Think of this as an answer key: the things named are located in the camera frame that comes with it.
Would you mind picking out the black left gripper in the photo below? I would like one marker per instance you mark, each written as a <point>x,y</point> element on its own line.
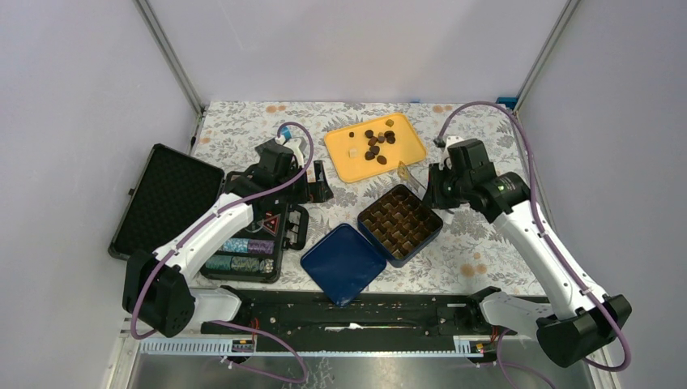
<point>322,192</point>

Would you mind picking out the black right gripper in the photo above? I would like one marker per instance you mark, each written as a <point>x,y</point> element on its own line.
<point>433,196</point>

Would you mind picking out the blue tin with brown insert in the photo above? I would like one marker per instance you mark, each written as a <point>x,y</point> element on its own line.
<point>399,225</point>

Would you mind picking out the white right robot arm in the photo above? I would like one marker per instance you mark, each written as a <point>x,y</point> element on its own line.
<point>580,317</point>

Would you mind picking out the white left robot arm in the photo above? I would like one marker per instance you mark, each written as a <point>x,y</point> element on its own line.
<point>156,289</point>

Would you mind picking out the pile of dark chocolates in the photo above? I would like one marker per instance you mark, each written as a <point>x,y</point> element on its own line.
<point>375,145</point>

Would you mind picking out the yellow plastic tray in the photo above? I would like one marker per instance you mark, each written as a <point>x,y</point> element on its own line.
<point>408,148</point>

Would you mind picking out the blue tin lid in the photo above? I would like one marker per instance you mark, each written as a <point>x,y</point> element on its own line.
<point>342,264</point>

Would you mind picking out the blue clamp at corner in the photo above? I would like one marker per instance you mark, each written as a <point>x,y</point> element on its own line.
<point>509,102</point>

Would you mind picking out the black poker chip case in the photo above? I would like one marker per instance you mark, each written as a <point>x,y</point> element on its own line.
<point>174,191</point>

